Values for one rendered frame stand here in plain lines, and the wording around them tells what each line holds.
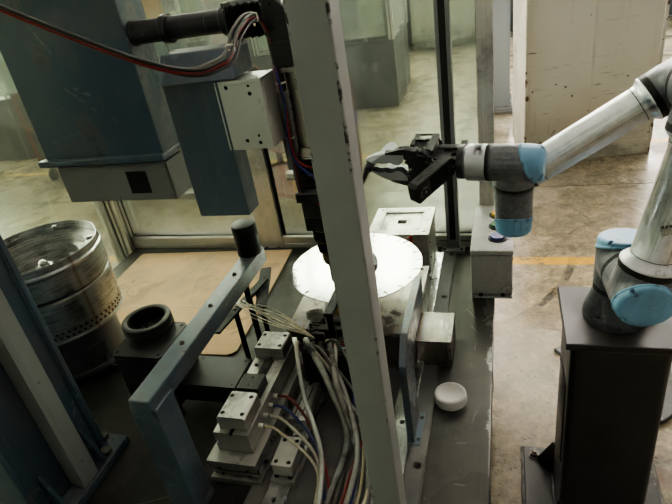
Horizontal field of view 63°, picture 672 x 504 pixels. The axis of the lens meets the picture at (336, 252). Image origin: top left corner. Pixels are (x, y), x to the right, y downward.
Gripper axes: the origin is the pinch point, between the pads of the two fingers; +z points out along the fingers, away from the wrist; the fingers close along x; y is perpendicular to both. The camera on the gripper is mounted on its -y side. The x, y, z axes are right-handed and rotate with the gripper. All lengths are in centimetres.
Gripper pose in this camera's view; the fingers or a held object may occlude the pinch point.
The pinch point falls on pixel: (371, 166)
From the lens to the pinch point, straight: 120.7
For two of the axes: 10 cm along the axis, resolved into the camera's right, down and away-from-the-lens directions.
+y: 3.5, -7.1, 6.1
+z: -9.0, -0.9, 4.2
